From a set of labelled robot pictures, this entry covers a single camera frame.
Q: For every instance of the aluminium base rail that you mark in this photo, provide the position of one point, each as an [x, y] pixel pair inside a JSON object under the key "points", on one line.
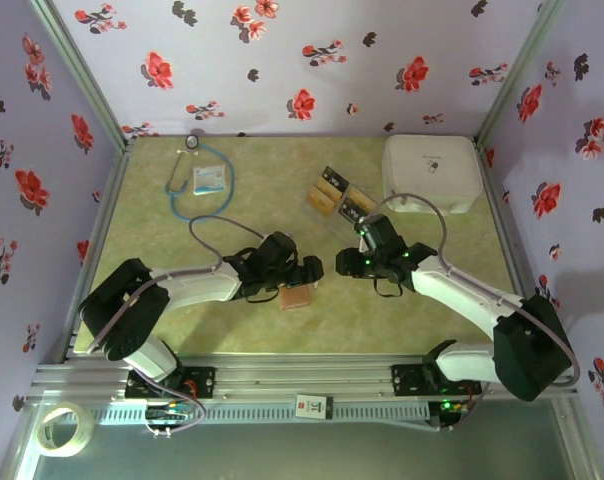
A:
{"points": [[302, 375]]}

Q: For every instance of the red white label card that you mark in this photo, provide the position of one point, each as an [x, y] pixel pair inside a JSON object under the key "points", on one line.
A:
{"points": [[312, 406]]}

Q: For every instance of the blue stethoscope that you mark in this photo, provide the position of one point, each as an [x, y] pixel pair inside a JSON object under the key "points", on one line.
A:
{"points": [[192, 142]]}

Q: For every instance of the white medicine case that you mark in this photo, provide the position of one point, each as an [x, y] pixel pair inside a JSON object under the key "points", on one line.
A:
{"points": [[432, 170]]}

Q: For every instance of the black VIP card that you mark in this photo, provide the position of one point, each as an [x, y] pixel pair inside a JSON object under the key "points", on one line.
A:
{"points": [[334, 176], [353, 209]]}

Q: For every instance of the clear acrylic card stand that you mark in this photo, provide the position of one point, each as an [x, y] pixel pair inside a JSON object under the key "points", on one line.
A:
{"points": [[332, 225]]}

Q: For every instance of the white blue gauze packet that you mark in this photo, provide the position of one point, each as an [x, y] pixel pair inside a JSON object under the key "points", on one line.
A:
{"points": [[208, 180]]}

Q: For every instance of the aluminium side rail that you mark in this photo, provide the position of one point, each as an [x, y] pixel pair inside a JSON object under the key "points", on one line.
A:
{"points": [[488, 175], [107, 200]]}

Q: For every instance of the clear tape roll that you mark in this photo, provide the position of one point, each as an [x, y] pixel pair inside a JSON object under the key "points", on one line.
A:
{"points": [[62, 451]]}

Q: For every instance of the gold VIP card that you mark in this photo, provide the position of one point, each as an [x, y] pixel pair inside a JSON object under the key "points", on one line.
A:
{"points": [[321, 201], [367, 200], [327, 189]]}

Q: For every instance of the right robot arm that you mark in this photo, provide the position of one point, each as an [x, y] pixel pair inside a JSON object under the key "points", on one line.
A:
{"points": [[462, 300]]}

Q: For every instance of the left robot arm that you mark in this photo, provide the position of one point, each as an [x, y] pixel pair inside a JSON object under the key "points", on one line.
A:
{"points": [[197, 287]]}

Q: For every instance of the aluminium corner post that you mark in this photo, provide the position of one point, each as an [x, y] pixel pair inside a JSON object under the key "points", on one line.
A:
{"points": [[83, 75], [516, 75]]}

